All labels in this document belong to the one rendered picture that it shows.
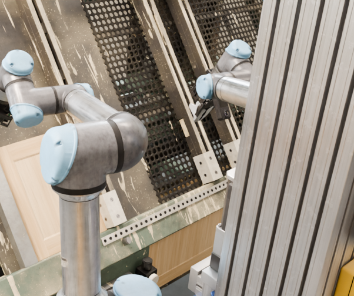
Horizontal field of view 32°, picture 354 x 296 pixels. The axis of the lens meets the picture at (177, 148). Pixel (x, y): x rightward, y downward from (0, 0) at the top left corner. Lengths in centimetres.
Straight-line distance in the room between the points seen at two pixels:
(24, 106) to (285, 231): 73
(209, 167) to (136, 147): 135
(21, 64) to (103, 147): 47
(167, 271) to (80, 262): 173
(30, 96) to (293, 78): 73
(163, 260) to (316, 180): 186
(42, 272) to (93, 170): 93
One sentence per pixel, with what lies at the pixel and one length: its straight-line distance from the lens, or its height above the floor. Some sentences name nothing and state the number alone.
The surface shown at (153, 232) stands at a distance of 241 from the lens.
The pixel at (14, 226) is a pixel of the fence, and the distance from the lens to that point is 213.
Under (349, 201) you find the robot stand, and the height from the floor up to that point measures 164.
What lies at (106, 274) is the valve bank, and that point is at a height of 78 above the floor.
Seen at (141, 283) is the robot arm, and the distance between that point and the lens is 151.
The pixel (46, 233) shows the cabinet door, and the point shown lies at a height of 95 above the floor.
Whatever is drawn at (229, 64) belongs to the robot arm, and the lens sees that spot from 200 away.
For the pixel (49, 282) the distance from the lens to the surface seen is 215.
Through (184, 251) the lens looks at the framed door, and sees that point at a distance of 309.
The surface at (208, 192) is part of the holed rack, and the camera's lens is 261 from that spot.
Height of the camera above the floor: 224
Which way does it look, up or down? 27 degrees down
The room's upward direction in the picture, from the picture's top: 7 degrees clockwise
